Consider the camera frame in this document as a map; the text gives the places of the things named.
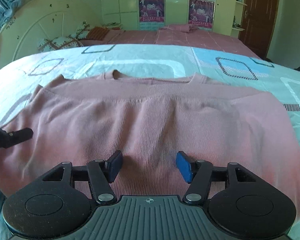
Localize brown wooden door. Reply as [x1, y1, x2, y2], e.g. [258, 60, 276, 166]
[239, 0, 279, 59]

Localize cream wardrobe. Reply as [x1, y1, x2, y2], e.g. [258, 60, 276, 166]
[98, 0, 239, 36]

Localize pink checked bedspread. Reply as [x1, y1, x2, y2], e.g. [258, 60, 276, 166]
[82, 30, 258, 58]

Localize pink sweater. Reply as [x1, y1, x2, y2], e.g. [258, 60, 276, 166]
[0, 71, 300, 220]

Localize patterned pillow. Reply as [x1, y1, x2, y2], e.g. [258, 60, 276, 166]
[37, 21, 94, 53]

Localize lower right poster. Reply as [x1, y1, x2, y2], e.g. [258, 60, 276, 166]
[188, 0, 215, 29]

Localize folded pink cloth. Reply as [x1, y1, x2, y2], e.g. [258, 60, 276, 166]
[157, 24, 210, 34]

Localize striped brown pillow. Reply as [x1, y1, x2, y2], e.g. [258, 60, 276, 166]
[85, 27, 122, 41]

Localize lower left poster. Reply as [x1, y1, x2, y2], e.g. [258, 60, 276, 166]
[139, 0, 165, 22]

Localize cream arched headboard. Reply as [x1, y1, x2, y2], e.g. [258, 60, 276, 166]
[0, 0, 101, 69]

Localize corner shelves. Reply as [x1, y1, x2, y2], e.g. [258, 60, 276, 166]
[232, 0, 247, 32]

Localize poster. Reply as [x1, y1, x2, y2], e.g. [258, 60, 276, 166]
[188, 0, 215, 29]
[139, 0, 165, 22]

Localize patterned light blue bedsheet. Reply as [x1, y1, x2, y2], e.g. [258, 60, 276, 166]
[0, 43, 300, 240]

